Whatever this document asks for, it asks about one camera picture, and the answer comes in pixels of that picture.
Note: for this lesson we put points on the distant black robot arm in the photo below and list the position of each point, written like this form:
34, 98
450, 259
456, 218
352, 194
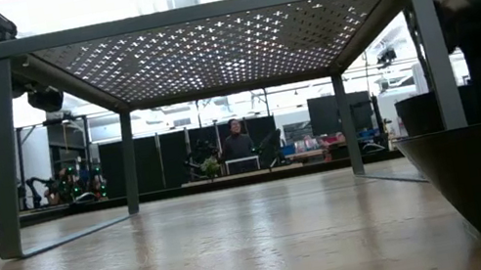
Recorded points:
271, 147

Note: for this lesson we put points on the black ceiling spotlight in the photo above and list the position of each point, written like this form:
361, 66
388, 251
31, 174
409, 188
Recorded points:
386, 55

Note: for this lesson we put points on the dark round plant pot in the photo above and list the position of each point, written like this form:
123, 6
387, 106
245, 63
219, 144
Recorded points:
418, 116

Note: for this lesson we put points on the black shelving rack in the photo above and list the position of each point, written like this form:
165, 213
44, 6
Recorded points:
68, 140

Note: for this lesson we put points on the distant robot with green lights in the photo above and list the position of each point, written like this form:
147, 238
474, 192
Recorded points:
70, 185

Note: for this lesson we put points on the black display panel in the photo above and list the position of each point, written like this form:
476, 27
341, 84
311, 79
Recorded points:
331, 114

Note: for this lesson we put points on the grey perforated metal shelf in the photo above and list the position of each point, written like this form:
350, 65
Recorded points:
199, 12

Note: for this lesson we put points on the small distant potted plant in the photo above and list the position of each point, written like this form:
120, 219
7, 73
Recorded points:
210, 166

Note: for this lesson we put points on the person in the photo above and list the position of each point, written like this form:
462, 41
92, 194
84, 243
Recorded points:
238, 148

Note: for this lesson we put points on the white framed monitor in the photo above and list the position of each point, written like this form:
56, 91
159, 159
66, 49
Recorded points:
242, 164

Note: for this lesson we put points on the black partition wall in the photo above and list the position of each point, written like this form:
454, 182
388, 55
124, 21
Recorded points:
151, 163

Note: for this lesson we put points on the black aluminium table frame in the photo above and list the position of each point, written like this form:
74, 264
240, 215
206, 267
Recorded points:
181, 191

